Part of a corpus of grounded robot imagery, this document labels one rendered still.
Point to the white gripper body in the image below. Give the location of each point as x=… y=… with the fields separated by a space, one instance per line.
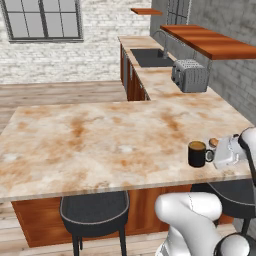
x=227 y=152

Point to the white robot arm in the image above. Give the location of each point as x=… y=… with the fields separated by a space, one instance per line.
x=195 y=226

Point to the black mug with coffee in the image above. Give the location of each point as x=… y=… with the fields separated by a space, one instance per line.
x=196 y=156

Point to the brown round pastry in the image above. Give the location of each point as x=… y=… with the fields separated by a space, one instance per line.
x=213 y=142

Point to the dark grey bar stool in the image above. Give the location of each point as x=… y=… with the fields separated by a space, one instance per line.
x=95 y=211
x=238 y=198

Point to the silver toaster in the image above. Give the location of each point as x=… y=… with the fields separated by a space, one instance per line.
x=190 y=76

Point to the brown wooden cupboard run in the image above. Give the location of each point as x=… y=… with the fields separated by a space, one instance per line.
x=133 y=83

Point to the dark grey sink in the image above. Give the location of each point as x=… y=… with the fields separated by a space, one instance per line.
x=150 y=57

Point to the silver tap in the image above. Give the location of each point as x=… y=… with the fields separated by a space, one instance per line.
x=164 y=43

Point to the narrow dark-framed window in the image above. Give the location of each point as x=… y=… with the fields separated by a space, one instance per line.
x=178 y=11

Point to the brown wooden island base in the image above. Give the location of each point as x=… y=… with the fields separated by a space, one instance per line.
x=40 y=220

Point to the large grey-framed window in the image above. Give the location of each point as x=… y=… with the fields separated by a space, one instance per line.
x=43 y=20

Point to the long wooden wall shelf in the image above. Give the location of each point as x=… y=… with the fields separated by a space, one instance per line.
x=210 y=41

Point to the small wooden wall shelf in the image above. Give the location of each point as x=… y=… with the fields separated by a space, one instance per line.
x=146 y=11

